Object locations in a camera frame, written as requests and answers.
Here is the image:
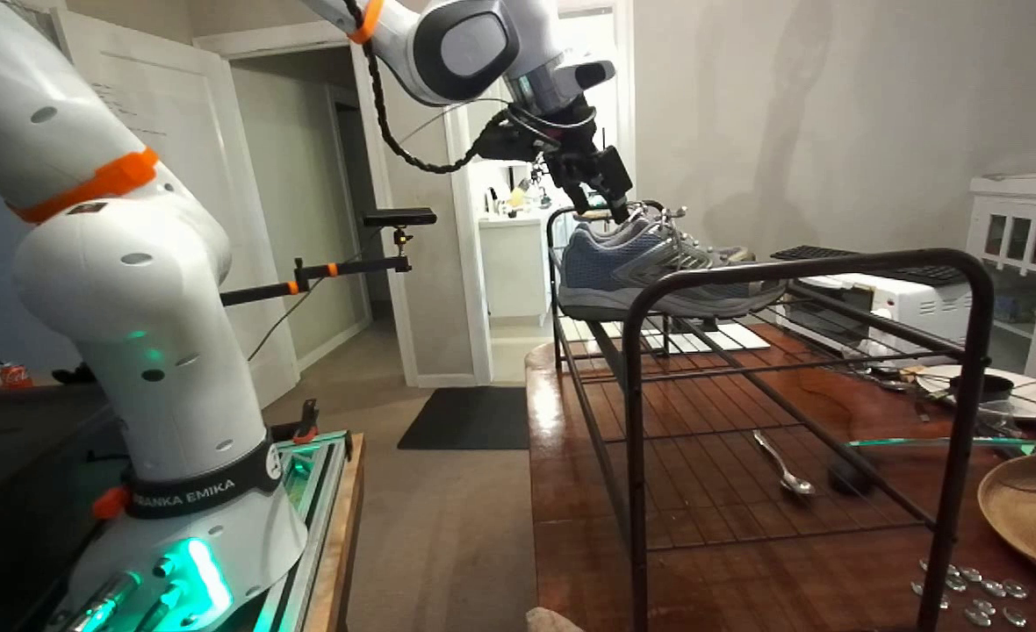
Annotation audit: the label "white door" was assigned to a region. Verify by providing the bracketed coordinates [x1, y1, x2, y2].
[56, 11, 306, 407]

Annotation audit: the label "white counter with clutter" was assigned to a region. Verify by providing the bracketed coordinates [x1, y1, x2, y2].
[472, 162, 559, 327]

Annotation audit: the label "white paper sheets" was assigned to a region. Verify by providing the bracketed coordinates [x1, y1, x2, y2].
[588, 320, 774, 357]

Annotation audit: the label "beige rounded object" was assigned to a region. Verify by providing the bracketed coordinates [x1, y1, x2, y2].
[522, 605, 588, 632]

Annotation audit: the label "silver metal spoon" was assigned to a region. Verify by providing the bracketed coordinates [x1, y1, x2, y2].
[752, 429, 818, 505]

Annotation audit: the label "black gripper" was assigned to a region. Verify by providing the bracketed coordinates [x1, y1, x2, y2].
[540, 110, 639, 229]

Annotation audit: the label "white box appliance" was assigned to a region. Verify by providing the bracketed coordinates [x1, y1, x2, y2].
[793, 271, 975, 357]

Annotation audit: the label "white plate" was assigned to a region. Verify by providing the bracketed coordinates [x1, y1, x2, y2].
[903, 357, 1036, 423]

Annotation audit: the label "small red object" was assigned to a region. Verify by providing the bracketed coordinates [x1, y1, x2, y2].
[0, 362, 40, 392]

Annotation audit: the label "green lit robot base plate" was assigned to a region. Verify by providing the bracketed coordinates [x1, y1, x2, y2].
[45, 429, 352, 632]

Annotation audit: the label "black camera boom with clamps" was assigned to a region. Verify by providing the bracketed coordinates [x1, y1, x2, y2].
[215, 204, 440, 311]

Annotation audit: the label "dark door mat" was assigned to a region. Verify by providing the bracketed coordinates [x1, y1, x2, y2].
[393, 387, 532, 452]

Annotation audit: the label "wooden robot platform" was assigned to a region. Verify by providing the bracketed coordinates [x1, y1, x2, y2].
[300, 429, 372, 632]

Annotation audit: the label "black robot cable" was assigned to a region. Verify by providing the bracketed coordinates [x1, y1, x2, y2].
[346, 0, 545, 179]

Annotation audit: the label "green thin stick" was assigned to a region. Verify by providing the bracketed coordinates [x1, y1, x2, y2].
[841, 431, 1036, 460]

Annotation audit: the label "black metal shoe rack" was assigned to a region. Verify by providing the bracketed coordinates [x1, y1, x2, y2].
[545, 200, 998, 632]

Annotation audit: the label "small black object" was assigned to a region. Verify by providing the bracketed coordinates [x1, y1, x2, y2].
[825, 457, 880, 503]

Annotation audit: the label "orange black clamp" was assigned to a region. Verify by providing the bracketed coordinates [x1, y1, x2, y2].
[287, 395, 321, 449]

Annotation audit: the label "white glass door cabinet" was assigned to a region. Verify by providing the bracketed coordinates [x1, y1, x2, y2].
[961, 170, 1036, 389]

